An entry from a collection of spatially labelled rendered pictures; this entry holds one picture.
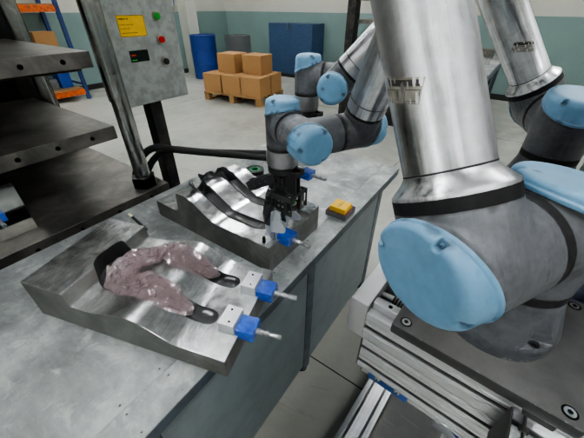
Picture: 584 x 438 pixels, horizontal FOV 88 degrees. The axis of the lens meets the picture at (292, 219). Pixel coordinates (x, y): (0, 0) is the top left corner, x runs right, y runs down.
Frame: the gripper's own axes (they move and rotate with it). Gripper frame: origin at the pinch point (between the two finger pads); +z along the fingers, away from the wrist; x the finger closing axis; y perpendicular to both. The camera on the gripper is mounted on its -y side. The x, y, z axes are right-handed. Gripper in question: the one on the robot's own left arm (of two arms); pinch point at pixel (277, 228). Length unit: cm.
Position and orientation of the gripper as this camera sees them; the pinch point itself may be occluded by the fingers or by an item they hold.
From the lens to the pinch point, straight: 84.8
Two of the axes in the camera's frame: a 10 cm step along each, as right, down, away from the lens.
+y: 8.2, 3.4, -4.6
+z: -0.1, 8.2, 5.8
